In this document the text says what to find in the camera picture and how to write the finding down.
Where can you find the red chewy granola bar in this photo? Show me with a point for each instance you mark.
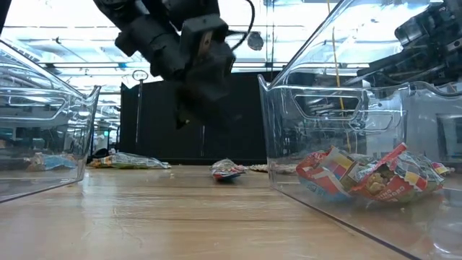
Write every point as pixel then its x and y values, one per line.
pixel 393 180
pixel 321 177

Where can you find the clear plastic bin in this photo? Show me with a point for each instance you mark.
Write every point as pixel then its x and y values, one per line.
pixel 83 119
pixel 281 144

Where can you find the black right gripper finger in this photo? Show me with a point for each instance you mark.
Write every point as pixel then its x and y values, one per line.
pixel 397 77

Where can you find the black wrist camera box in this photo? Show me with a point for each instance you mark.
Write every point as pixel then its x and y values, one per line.
pixel 216 29

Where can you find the black metal table frame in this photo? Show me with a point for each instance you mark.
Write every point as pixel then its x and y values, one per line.
pixel 3 11

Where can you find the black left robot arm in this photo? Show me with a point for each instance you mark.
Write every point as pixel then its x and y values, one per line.
pixel 144 32

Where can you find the black panel on stand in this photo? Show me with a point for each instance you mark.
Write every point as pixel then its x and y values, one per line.
pixel 155 119

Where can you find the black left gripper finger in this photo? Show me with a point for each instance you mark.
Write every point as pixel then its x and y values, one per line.
pixel 227 112
pixel 195 113

